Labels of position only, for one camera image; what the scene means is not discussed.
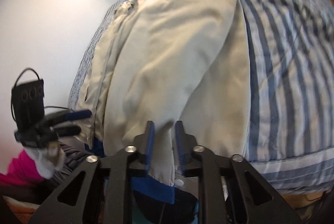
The beige and blue work jacket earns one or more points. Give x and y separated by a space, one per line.
169 57

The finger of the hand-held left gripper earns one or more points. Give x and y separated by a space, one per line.
78 115
69 130

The blue white striped blanket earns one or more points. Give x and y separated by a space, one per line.
287 70

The person's left hand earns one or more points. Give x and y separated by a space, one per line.
44 164

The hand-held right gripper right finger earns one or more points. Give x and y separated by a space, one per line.
180 145

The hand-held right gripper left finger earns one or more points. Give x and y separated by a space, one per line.
149 145

